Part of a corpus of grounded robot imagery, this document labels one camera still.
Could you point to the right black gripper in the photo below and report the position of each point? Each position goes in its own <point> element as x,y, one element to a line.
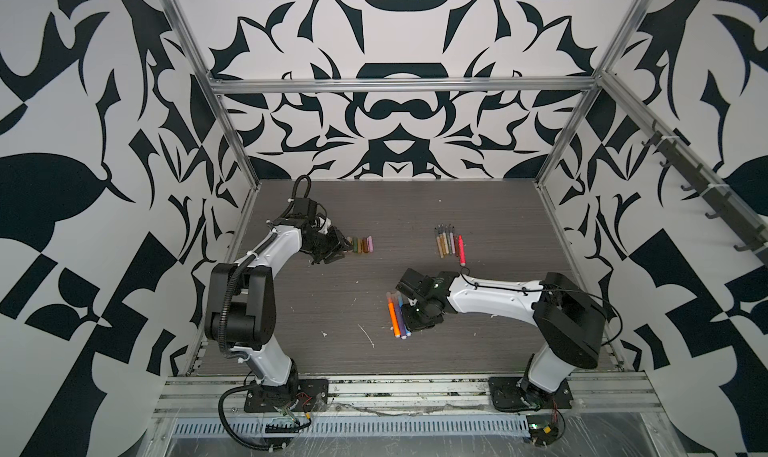
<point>410,324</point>

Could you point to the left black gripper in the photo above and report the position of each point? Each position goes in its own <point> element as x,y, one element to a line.
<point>338,246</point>

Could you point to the blue marker pen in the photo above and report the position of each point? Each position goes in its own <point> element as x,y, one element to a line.
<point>401,301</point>

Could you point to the brown marker pen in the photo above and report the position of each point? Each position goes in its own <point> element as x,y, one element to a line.
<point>443,242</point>

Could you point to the gold ochre marker pen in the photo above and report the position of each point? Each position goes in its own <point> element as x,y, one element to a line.
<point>439,242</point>

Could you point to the pink red marker pen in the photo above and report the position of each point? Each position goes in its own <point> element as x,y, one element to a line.
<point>460,246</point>

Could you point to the olive tan marker pen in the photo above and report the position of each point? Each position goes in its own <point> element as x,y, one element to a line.
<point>448,240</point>

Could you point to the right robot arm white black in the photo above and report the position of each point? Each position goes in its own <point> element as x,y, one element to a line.
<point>569,319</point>

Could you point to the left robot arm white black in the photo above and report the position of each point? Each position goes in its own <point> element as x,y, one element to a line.
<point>241,312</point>

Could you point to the purple marker pen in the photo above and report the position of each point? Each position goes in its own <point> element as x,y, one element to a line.
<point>398,316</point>

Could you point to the orange marker pen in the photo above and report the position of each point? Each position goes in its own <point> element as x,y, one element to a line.
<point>393,315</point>

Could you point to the circuit board with green light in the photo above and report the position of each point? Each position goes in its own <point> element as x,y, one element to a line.
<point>544,431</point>

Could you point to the grey hook rack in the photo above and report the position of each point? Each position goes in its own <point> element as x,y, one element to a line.
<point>701,181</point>

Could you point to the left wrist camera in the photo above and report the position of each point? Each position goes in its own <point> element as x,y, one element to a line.
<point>325,226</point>

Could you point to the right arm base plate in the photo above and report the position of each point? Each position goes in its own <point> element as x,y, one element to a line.
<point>516,394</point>

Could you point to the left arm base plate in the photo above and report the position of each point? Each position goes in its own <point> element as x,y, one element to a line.
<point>285,395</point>

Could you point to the white slotted cable duct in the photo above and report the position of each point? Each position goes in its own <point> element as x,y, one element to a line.
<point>327,426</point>

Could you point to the aluminium front rail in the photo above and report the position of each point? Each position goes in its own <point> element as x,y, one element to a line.
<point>586,392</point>

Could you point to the aluminium frame crossbar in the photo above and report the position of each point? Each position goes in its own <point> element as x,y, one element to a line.
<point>226,87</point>

